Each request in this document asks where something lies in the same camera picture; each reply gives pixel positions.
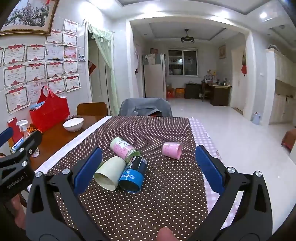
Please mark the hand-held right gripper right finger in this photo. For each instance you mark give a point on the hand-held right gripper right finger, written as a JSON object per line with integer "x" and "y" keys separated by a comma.
{"x": 210, "y": 172}

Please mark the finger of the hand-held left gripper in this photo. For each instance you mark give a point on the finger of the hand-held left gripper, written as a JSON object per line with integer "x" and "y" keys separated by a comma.
{"x": 31, "y": 142}
{"x": 5, "y": 135}

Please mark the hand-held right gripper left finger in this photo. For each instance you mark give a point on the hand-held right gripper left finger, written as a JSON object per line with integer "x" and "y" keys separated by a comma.
{"x": 87, "y": 172}

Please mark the light green cup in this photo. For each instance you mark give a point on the light green cup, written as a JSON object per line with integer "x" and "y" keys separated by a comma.
{"x": 111, "y": 171}

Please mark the person's left hand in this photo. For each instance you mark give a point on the person's left hand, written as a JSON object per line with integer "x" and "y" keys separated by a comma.
{"x": 16, "y": 210}

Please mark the person's right hand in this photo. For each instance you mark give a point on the person's right hand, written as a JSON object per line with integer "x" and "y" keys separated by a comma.
{"x": 166, "y": 235}

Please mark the clear spray bottle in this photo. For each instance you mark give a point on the clear spray bottle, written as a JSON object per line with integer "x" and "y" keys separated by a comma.
{"x": 24, "y": 133}

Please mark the white table runner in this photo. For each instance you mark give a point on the white table runner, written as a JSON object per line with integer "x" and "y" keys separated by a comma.
{"x": 76, "y": 141}

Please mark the red tote bag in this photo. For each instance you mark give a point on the red tote bag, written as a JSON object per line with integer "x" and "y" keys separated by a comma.
{"x": 49, "y": 113}

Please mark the pink checkered tablecloth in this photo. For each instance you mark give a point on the pink checkered tablecloth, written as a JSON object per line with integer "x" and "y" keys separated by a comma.
{"x": 201, "y": 132}

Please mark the white bowl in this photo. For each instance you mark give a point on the white bowl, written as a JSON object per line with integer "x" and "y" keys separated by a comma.
{"x": 73, "y": 124}

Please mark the blue and black can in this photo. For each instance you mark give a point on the blue and black can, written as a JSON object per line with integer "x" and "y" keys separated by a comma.
{"x": 134, "y": 173}

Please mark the brown dotted tablecloth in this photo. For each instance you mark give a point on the brown dotted tablecloth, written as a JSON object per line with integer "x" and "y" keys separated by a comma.
{"x": 161, "y": 199}

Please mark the wooden chair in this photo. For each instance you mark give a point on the wooden chair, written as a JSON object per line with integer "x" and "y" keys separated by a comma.
{"x": 92, "y": 109}

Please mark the light blue bin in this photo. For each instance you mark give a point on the light blue bin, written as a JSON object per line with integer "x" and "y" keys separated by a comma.
{"x": 256, "y": 118}

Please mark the dark wooden desk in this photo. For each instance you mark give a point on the dark wooden desk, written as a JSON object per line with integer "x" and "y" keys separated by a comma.
{"x": 219, "y": 93}

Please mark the dark desk chair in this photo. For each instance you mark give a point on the dark desk chair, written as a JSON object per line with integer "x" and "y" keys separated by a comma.
{"x": 205, "y": 91}

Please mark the white door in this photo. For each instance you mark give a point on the white door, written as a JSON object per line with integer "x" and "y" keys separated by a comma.
{"x": 238, "y": 92}

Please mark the red stool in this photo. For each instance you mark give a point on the red stool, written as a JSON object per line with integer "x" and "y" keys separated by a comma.
{"x": 289, "y": 140}

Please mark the red cardboard box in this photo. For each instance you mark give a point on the red cardboard box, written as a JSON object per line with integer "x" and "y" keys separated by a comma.
{"x": 179, "y": 92}

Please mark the chair with grey jacket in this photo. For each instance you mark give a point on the chair with grey jacket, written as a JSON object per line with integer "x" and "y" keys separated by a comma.
{"x": 145, "y": 106}

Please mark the red paper door sign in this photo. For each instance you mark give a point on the red paper door sign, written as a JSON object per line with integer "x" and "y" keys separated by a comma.
{"x": 92, "y": 67}

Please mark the white cabinet unit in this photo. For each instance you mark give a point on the white cabinet unit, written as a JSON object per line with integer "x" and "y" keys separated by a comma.
{"x": 283, "y": 92}

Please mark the red door ornament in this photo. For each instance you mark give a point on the red door ornament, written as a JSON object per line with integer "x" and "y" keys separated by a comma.
{"x": 244, "y": 69}

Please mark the white refrigerator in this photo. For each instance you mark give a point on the white refrigerator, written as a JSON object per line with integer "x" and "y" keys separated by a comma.
{"x": 153, "y": 78}

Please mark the window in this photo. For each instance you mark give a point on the window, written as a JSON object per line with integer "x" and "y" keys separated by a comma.
{"x": 182, "y": 61}

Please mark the light green curtain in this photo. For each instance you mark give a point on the light green curtain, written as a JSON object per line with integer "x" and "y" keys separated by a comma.
{"x": 105, "y": 51}

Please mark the framed tree picture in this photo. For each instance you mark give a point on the framed tree picture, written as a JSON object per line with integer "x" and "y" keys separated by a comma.
{"x": 30, "y": 16}

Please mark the ceiling fan lamp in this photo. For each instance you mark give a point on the ceiling fan lamp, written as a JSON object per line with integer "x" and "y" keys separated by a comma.
{"x": 187, "y": 39}

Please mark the group of wall certificates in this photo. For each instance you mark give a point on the group of wall certificates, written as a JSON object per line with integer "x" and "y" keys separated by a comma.
{"x": 34, "y": 71}

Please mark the small framed wall picture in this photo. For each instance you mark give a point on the small framed wall picture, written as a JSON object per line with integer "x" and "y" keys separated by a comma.
{"x": 222, "y": 51}

